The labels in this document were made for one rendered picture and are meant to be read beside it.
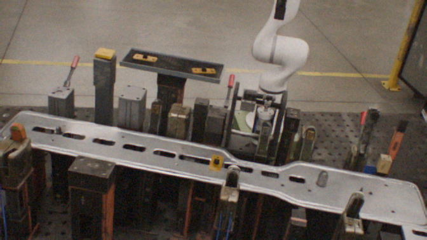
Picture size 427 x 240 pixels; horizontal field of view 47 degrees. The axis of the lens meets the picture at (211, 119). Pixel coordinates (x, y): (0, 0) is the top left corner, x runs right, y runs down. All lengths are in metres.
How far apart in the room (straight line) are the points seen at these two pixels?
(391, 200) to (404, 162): 0.83
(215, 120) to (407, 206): 0.67
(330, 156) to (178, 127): 0.89
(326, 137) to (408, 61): 2.44
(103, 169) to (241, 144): 0.53
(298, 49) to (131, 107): 0.73
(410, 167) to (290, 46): 0.84
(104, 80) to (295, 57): 0.76
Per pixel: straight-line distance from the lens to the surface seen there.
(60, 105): 1.79
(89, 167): 1.49
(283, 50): 2.01
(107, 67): 1.86
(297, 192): 1.54
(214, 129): 1.70
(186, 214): 1.67
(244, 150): 1.73
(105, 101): 1.94
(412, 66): 4.73
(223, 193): 1.40
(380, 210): 1.59
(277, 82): 2.07
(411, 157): 2.52
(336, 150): 2.38
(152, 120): 1.70
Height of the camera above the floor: 1.93
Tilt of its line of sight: 31 degrees down
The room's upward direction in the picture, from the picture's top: 8 degrees clockwise
